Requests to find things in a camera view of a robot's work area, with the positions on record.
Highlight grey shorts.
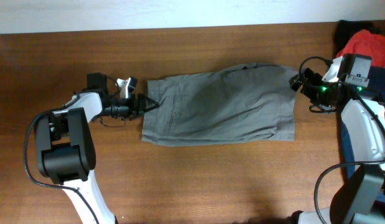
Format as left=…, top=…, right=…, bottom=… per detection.
left=141, top=63, right=297, bottom=147

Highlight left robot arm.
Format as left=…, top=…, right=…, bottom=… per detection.
left=34, top=90, right=159, bottom=223

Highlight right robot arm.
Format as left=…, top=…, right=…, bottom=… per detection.
left=289, top=67, right=385, bottom=223

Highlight navy blue garment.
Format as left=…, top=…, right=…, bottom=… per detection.
left=338, top=65, right=385, bottom=203

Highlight black garment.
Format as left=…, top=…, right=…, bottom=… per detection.
left=333, top=20, right=381, bottom=56

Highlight red garment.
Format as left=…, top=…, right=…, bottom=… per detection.
left=336, top=29, right=385, bottom=68

